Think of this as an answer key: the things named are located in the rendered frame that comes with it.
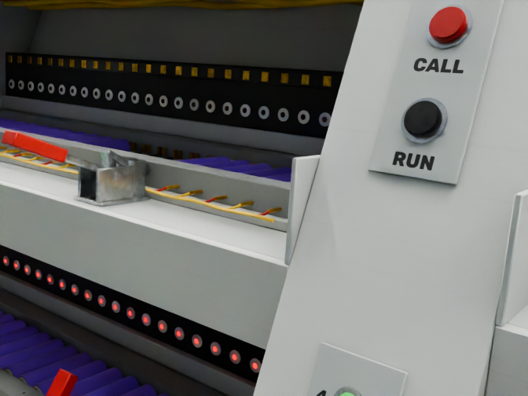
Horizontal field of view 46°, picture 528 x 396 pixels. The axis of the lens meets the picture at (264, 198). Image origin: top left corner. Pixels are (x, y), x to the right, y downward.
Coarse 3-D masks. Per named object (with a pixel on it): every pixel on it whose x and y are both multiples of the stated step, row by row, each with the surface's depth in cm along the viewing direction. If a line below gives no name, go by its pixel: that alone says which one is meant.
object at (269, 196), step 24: (0, 144) 53; (72, 144) 48; (48, 168) 46; (72, 168) 47; (168, 168) 41; (192, 168) 40; (216, 168) 40; (192, 192) 38; (216, 192) 38; (240, 192) 37; (264, 192) 36; (288, 192) 35; (264, 216) 34
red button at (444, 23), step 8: (448, 8) 27; (456, 8) 26; (440, 16) 27; (448, 16) 26; (456, 16) 26; (464, 16) 26; (432, 24) 27; (440, 24) 27; (448, 24) 26; (456, 24) 26; (464, 24) 26; (432, 32) 27; (440, 32) 27; (448, 32) 26; (456, 32) 26; (440, 40) 27; (448, 40) 26
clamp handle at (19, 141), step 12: (12, 132) 34; (12, 144) 33; (24, 144) 34; (36, 144) 34; (48, 144) 35; (48, 156) 35; (60, 156) 36; (72, 156) 37; (108, 156) 39; (96, 168) 38
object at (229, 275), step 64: (128, 128) 63; (192, 128) 58; (0, 192) 43; (64, 192) 41; (64, 256) 39; (128, 256) 36; (192, 256) 32; (256, 256) 30; (192, 320) 33; (256, 320) 30
